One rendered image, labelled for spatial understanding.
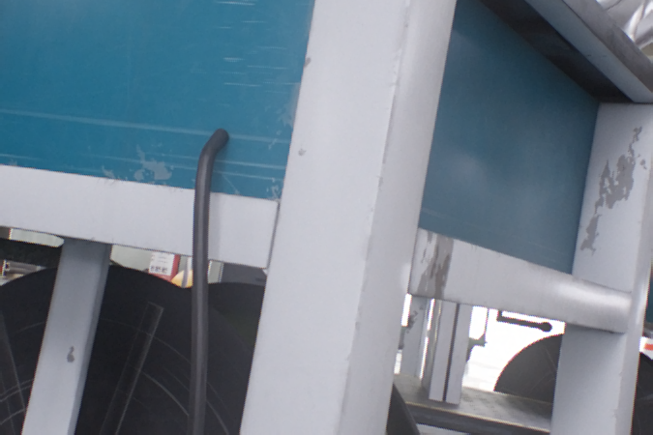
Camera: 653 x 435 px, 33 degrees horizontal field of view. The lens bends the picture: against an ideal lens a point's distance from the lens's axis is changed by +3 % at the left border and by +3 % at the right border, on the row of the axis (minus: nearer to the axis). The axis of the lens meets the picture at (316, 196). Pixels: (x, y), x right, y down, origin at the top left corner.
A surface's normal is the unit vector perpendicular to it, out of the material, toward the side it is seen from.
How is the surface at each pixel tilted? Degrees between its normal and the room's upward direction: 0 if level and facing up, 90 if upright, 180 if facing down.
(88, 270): 90
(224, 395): 90
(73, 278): 90
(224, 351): 90
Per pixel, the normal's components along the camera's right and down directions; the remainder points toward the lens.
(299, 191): -0.48, -0.14
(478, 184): 0.86, 0.11
